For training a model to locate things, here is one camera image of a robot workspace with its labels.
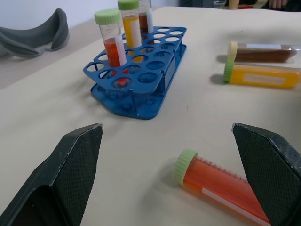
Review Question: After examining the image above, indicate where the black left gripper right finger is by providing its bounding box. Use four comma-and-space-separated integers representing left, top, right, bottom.
231, 122, 301, 226

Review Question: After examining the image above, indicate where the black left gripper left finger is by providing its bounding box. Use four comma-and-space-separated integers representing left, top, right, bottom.
0, 122, 104, 226

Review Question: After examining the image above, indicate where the orange liquid tube green cap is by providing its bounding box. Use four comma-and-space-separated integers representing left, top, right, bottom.
173, 148, 272, 226
94, 8, 133, 87

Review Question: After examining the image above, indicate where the yellow liquid tube green cap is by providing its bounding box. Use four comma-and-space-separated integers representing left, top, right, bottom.
223, 60, 301, 90
117, 0, 144, 63

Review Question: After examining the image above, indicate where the brown liquid tube cream cap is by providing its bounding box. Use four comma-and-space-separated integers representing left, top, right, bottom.
227, 41, 298, 64

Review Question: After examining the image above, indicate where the blue test tube rack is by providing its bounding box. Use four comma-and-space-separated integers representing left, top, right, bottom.
82, 26, 188, 121

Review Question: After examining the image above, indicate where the grey curved rubber object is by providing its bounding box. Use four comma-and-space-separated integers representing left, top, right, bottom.
0, 8, 70, 59

